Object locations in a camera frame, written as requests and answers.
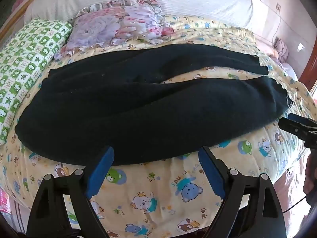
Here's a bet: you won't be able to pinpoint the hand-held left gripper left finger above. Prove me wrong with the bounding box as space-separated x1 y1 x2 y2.
26 146 115 238

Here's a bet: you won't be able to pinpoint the floral ruffled pillow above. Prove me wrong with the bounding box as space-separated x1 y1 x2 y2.
53 0 179 60

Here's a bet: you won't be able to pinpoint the pink printed packet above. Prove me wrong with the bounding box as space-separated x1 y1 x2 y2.
0 185 11 214

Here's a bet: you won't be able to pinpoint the yellow bear-print bed sheet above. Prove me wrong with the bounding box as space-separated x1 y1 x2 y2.
0 15 317 238

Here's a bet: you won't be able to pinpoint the pink cloth bundle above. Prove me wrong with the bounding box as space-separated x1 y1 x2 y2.
270 37 291 66

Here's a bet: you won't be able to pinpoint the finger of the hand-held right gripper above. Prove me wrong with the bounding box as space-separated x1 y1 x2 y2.
278 117 317 150
287 113 317 127

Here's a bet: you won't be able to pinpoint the green checkered pillow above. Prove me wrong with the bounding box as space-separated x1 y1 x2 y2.
0 18 73 146

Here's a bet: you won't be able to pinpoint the thin black cable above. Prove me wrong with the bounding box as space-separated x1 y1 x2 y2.
282 195 308 214

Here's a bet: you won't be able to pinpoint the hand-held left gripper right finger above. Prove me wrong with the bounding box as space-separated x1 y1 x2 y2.
198 146 287 238

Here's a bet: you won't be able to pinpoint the thin wall cable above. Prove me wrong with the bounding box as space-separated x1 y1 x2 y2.
271 8 282 47

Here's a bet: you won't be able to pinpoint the red wooden window frame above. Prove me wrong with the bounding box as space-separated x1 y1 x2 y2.
298 51 317 91

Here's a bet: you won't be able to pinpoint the black pants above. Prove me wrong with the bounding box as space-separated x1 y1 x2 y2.
15 43 294 166

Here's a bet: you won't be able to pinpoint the person's right hand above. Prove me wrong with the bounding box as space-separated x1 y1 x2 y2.
304 151 317 194

